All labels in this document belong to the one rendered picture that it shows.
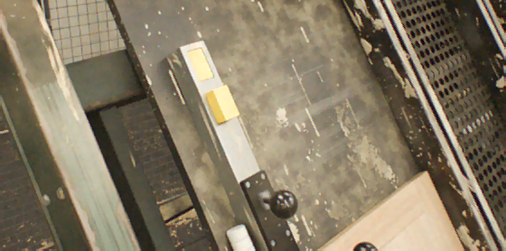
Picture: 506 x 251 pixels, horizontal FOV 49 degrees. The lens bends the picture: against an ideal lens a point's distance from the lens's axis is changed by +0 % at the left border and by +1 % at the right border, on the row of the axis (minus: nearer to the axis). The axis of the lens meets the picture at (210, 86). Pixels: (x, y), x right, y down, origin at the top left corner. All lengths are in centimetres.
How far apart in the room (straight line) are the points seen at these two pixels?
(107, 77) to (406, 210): 62
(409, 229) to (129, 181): 56
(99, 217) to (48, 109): 14
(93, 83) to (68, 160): 18
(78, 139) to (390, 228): 62
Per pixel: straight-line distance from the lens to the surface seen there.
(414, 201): 116
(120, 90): 84
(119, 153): 83
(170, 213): 207
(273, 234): 83
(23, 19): 72
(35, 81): 69
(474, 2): 156
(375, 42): 119
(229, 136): 83
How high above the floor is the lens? 193
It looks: 21 degrees down
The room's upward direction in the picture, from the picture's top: 1 degrees counter-clockwise
